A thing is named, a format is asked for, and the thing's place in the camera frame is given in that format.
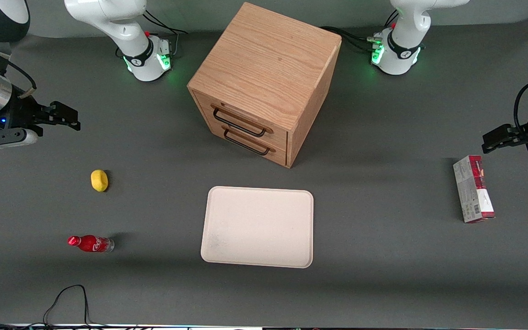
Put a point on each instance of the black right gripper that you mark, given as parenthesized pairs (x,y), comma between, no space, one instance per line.
(20,112)

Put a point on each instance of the grey and red carton box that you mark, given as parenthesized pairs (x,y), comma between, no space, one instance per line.
(472,192)

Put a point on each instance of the wooden drawer front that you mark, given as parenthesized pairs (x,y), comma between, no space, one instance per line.
(280,156)
(280,137)

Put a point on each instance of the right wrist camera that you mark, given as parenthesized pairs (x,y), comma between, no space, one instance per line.
(2,137)

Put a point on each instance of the yellow lemon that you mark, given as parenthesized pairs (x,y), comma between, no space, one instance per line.
(99,180)

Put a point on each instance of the beige plastic tray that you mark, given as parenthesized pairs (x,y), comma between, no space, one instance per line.
(257,227)

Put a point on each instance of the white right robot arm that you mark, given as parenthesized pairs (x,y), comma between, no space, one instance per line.
(108,18)

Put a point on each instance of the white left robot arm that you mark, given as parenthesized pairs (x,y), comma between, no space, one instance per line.
(401,55)

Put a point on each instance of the red coke bottle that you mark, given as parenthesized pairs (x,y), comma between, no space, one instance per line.
(92,244)

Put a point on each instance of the wooden drawer cabinet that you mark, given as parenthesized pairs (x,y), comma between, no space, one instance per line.
(268,59)

